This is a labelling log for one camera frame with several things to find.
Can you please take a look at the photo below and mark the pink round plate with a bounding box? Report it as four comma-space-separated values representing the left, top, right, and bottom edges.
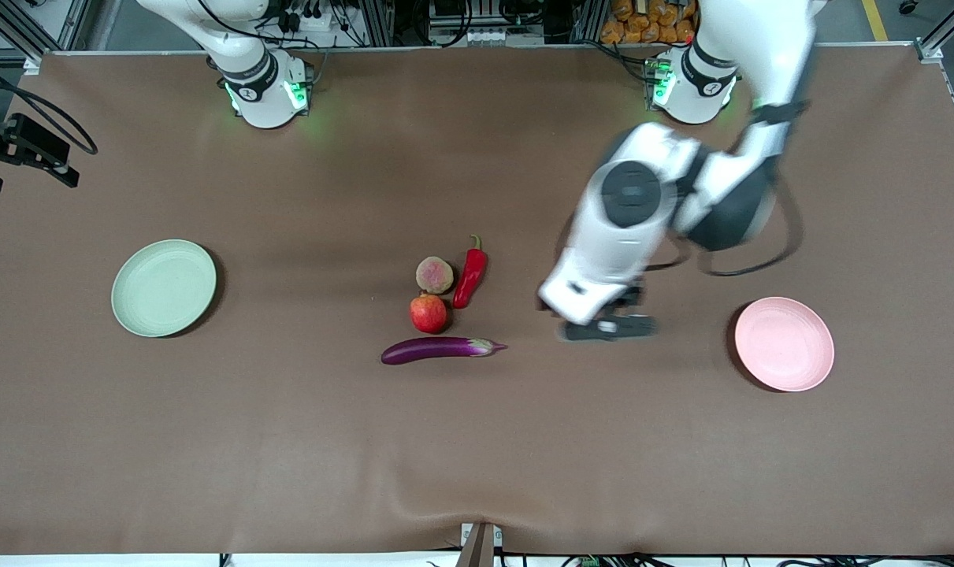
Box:
733, 297, 835, 392

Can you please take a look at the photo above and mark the aluminium frame post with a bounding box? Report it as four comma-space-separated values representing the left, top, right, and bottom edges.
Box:
571, 0, 607, 44
357, 0, 396, 48

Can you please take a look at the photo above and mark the grey equipment box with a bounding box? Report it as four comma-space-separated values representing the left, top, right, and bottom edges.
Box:
428, 24, 546, 46

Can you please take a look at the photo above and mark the red pomegranate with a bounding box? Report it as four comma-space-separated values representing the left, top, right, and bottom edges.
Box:
410, 293, 449, 334

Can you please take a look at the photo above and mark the white power strip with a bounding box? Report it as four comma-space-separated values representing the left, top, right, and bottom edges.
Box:
276, 6, 345, 34

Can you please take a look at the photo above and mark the pale green round plate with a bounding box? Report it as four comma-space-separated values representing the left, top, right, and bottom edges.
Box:
111, 239, 217, 338

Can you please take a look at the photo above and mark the aluminium frame strut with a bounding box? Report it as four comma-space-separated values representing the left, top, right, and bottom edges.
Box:
914, 0, 954, 64
0, 0, 91, 76

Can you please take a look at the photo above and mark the purple eggplant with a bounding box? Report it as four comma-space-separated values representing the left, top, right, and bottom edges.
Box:
380, 336, 509, 366

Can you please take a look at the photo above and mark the brown table cloth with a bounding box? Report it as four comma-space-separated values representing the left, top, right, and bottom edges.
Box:
0, 47, 954, 556

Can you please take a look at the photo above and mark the red chili pepper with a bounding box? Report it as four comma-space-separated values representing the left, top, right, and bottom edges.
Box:
451, 235, 489, 309

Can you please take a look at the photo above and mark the green-pink peach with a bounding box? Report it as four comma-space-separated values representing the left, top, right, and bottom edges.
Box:
415, 256, 455, 296

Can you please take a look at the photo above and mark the orange packaged goods pile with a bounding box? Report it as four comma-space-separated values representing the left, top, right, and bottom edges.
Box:
600, 0, 698, 45

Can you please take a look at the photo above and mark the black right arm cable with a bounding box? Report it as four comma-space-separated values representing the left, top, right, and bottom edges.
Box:
0, 57, 99, 156

